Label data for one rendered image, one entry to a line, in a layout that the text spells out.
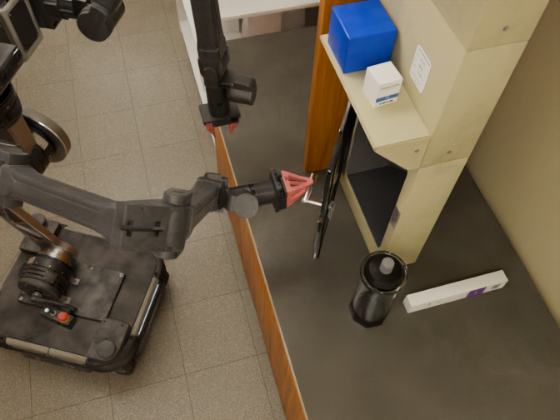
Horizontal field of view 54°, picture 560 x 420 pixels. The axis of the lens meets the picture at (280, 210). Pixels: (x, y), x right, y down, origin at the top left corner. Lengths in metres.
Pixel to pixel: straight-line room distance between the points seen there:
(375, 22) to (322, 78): 0.31
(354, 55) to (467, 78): 0.24
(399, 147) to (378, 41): 0.21
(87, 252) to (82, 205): 1.50
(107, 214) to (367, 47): 0.58
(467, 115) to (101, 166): 2.22
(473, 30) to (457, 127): 0.23
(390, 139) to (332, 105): 0.46
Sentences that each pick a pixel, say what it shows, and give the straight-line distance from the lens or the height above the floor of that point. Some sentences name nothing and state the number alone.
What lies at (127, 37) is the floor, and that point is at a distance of 3.64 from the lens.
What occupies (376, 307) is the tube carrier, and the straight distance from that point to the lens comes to 1.35.
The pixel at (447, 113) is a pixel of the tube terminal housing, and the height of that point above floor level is 1.57.
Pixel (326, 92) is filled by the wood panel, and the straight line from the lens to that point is 1.43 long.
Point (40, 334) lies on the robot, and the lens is 2.34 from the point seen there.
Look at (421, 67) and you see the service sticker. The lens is 1.07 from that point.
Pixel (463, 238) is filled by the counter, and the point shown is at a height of 0.94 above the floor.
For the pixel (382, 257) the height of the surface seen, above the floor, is 1.18.
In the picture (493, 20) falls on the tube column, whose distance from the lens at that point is 0.91.
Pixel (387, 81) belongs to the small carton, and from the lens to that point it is 1.06.
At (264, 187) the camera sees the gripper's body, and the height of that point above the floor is 1.23.
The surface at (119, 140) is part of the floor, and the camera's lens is 3.07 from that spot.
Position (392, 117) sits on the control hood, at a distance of 1.08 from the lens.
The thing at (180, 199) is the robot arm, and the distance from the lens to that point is 0.91.
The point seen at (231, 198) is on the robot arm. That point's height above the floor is 1.28.
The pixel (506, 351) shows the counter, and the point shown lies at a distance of 1.55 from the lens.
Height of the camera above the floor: 2.29
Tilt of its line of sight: 57 degrees down
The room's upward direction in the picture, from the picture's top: 3 degrees clockwise
